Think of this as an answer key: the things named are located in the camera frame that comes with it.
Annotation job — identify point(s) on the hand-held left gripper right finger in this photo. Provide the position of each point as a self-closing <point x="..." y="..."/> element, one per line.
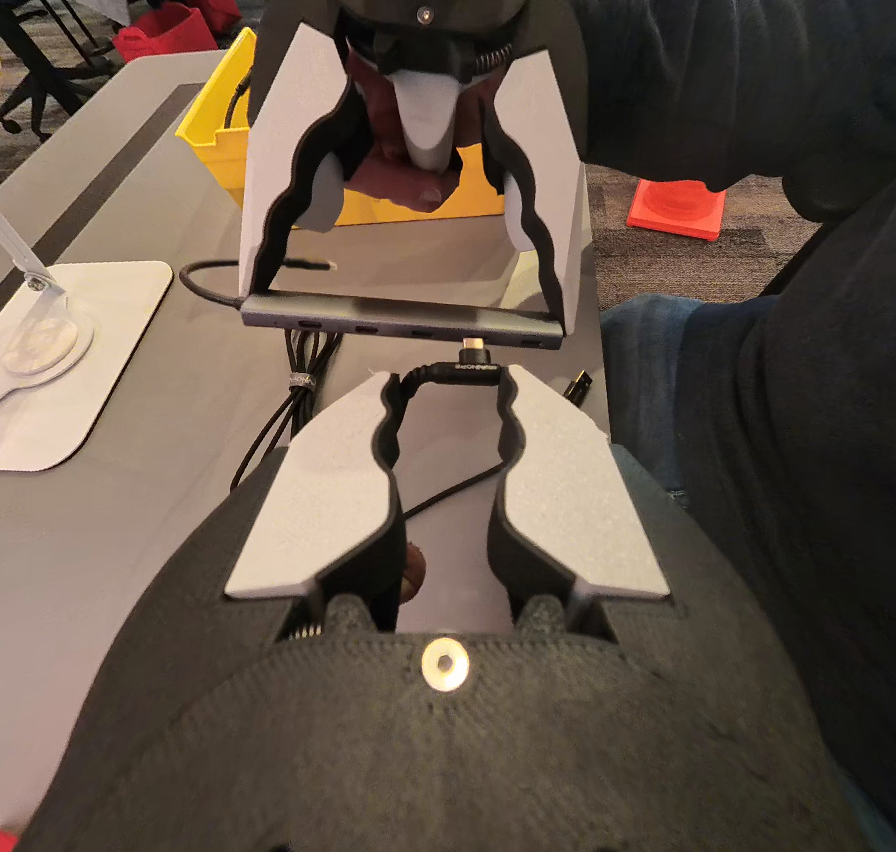
<point x="588" y="516"/>

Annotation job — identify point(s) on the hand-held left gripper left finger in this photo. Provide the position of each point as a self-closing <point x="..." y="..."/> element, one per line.
<point x="308" y="516"/>

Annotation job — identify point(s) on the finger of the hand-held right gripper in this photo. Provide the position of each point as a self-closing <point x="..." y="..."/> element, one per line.
<point x="553" y="166"/>
<point x="280" y="138"/>

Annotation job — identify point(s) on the yellow plastic bin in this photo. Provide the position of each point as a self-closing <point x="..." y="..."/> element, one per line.
<point x="210" y="138"/>

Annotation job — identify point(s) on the grey usb hub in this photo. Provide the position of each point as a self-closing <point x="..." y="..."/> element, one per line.
<point x="392" y="323"/>

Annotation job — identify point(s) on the person's right forearm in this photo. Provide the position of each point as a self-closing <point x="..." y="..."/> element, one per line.
<point x="714" y="68"/>

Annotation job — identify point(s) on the person's right hand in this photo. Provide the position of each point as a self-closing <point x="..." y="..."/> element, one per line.
<point x="392" y="180"/>

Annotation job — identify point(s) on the person's left hand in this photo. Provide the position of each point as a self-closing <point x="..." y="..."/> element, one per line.
<point x="415" y="572"/>

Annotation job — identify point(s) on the orange traffic cone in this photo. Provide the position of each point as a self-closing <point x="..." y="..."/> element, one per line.
<point x="679" y="211"/>

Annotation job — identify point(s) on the person's blue jeans leg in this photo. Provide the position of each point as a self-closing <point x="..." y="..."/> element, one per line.
<point x="644" y="390"/>

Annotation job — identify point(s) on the white stand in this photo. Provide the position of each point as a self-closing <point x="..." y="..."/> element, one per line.
<point x="84" y="348"/>

